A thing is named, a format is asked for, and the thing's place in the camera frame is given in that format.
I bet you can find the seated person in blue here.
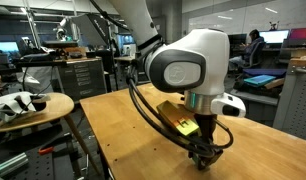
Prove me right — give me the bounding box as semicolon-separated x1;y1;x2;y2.
228;28;266;68

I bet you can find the red lit monitor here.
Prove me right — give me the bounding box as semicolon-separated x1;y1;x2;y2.
289;27;306;42

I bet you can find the orange handled black clamp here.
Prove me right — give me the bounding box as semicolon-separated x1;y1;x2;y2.
37;145;56;156

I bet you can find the black drawer cabinet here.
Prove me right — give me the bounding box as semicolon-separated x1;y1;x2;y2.
56;57;108;102

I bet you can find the short aluminium rail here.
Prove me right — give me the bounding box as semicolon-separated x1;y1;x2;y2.
0;152;29;178

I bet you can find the lit computer monitor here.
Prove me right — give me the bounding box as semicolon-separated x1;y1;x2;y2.
258;29;291;45

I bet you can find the grey perforated metal cabinet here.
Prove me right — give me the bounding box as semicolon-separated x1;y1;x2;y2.
272;57;306;144

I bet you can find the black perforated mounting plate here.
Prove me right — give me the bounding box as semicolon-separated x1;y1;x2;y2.
21;146;77;180

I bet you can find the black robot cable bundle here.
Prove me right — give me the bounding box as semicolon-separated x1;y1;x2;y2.
126;64;235;159

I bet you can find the crumpled white cloth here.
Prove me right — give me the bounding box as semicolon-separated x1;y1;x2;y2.
0;91;51;124

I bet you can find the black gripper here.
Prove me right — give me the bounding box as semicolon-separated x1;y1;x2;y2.
188;113;225;172

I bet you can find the round wooden side table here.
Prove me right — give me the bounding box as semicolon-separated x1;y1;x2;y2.
0;92;102;178

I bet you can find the black studio light panel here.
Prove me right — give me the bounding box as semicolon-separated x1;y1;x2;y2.
70;13;111;48

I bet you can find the small black bowl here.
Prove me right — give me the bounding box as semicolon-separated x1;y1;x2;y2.
29;95;48;112

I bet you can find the blue lit monitor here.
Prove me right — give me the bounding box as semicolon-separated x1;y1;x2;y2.
0;41;20;54

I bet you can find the teal flat box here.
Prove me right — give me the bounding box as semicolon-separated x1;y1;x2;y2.
243;74;277;88

